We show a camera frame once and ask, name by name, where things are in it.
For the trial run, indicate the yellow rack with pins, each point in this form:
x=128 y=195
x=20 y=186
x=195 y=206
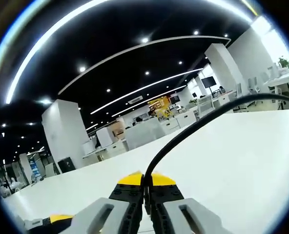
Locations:
x=162 y=106

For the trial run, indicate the straight ceiling light strip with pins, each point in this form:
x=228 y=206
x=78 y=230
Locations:
x=149 y=100
x=147 y=89

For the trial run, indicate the potted green plant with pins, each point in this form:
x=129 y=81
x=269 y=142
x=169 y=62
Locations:
x=284 y=62

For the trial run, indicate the white cabinet appliance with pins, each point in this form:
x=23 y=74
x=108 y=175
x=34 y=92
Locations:
x=104 y=137

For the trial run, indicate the curved ceiling light strip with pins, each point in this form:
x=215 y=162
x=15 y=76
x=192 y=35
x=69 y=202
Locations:
x=40 y=39

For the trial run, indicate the small black monitor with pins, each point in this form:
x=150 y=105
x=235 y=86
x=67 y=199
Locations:
x=175 y=99

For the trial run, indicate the white desk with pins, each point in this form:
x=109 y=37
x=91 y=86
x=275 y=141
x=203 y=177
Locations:
x=232 y=158

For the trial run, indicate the ceiling air vent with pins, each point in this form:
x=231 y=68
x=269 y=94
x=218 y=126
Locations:
x=135 y=99

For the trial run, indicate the black screen on stand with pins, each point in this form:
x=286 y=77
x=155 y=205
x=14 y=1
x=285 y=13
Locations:
x=208 y=82

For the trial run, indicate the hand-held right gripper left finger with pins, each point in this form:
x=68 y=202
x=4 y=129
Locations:
x=100 y=217

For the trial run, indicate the black box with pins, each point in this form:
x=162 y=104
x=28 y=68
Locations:
x=66 y=165

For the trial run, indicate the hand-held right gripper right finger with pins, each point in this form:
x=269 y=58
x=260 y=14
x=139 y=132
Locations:
x=198 y=219

